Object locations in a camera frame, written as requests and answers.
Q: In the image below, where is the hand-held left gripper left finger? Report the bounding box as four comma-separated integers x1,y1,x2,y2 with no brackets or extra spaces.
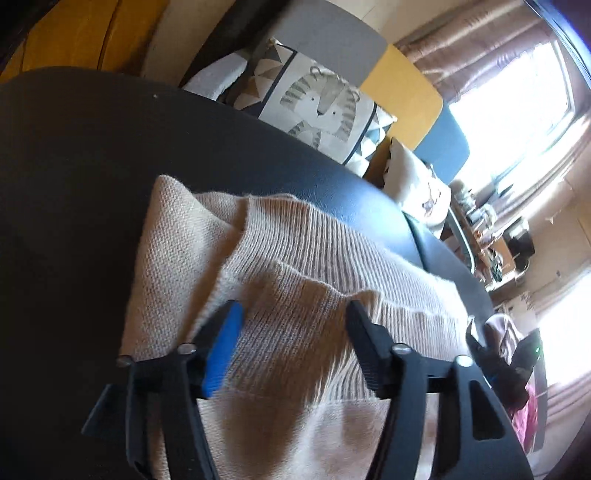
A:
81,300,245,480

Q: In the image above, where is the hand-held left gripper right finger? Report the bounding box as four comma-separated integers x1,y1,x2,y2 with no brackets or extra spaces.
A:
345,300,534,480

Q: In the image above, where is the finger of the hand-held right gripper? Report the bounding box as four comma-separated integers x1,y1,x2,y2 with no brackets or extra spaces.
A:
465,316,511,386

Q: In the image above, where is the beige knit sweater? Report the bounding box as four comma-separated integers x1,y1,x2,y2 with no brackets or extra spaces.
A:
119,174,472,480

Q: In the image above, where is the mauve garment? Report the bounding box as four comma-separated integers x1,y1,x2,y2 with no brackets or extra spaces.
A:
482,314,525,352

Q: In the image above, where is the cluttered wooden side desk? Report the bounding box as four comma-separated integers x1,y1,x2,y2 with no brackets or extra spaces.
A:
445,194,513,287

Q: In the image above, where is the black monitor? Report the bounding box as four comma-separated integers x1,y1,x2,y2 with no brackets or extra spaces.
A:
503,219,536,259

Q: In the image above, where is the cluster of small jars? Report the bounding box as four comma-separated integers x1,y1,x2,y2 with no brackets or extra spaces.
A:
450,180,504,245

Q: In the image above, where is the deer print cushion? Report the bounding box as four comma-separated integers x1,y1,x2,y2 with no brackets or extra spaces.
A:
383,137,452,227

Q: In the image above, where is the pink patterned curtain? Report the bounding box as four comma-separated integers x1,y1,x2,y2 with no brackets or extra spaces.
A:
480,134,591,232
397,0,555,104

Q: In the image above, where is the bright window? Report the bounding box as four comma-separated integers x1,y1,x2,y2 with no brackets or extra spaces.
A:
448,39,578,195

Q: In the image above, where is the tiger print cushion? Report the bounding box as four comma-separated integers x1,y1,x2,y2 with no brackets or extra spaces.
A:
226,37,398,166

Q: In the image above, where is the grey yellow blue sofa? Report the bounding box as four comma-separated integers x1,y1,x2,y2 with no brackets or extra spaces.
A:
182,0,481,273

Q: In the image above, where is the black rolled mat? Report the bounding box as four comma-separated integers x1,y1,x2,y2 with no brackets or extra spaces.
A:
178,0,296,88

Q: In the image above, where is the wooden wardrobe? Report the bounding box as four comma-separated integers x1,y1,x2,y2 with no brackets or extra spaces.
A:
0,0,171,84

